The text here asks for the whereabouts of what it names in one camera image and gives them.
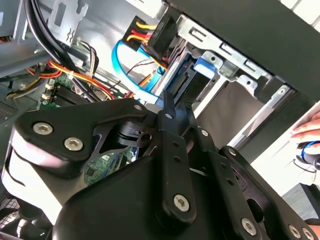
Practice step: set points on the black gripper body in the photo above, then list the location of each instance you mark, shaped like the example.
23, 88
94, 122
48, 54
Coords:
120, 212

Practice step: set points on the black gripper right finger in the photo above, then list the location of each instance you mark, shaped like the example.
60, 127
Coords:
225, 170

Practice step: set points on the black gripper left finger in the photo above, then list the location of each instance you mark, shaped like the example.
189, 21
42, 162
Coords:
75, 120

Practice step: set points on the round black blue-ringed tool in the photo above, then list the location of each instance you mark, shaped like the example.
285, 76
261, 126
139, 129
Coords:
315, 161

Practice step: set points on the hard disk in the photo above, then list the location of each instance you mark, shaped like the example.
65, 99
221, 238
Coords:
203, 65

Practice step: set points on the person's hand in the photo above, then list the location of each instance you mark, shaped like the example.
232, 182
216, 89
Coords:
310, 130

